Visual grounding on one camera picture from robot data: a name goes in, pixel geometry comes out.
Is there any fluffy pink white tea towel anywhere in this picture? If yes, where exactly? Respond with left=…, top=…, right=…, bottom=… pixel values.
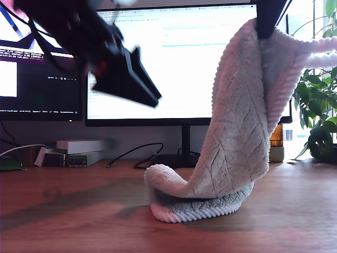
left=144, top=17, right=337, bottom=224

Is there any large monitor with white screen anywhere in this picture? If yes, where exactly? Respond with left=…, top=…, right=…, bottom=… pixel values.
left=85, top=3, right=293, bottom=169

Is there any monitor with dark screen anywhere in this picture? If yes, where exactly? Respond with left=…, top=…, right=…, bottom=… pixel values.
left=0, top=0, right=83, bottom=123

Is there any green and white box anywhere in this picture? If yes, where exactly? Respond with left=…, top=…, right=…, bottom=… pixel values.
left=67, top=152, right=105, bottom=168

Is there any green leafy potted plant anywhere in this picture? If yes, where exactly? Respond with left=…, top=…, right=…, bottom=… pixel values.
left=289, top=0, right=337, bottom=164

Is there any dark brown small box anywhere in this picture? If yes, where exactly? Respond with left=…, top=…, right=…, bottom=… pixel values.
left=43, top=153, right=66, bottom=168

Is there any brown cardboard box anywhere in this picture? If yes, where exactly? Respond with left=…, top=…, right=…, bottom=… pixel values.
left=21, top=146, right=40, bottom=167

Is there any green packet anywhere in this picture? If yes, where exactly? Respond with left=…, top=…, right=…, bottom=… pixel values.
left=0, top=157, right=28, bottom=172

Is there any amber glass bottle grey base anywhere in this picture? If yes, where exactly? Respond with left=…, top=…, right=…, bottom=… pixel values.
left=269, top=123, right=285, bottom=163

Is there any arm pale camera box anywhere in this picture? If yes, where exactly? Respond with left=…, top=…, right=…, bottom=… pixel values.
left=89, top=0, right=139, bottom=7

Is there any black cable with plug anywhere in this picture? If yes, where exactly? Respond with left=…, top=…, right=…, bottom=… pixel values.
left=106, top=143, right=164, bottom=170

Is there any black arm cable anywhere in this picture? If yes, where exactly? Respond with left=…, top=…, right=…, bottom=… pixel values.
left=0, top=0, right=89, bottom=76

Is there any white cable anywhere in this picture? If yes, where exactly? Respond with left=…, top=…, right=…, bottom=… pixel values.
left=0, top=144, right=48, bottom=159

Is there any thin black cable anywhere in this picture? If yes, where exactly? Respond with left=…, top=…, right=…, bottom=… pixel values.
left=0, top=121, right=21, bottom=148

